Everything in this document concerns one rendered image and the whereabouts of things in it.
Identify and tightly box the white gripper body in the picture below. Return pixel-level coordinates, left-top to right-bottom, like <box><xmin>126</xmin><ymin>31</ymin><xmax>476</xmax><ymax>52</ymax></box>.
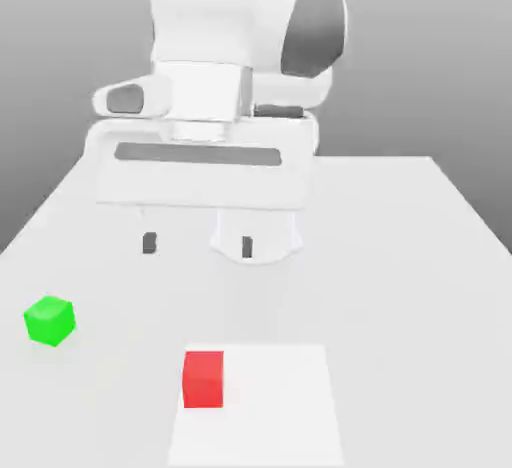
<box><xmin>82</xmin><ymin>110</ymin><xmax>320</xmax><ymax>212</ymax></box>

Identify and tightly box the small red cube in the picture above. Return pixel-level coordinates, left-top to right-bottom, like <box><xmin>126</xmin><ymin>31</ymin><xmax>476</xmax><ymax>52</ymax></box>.
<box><xmin>182</xmin><ymin>350</ymin><xmax>226</xmax><ymax>410</ymax></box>

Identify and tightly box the small green cube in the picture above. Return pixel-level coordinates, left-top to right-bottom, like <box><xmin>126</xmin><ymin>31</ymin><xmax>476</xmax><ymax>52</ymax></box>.
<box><xmin>22</xmin><ymin>294</ymin><xmax>77</xmax><ymax>348</ymax></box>

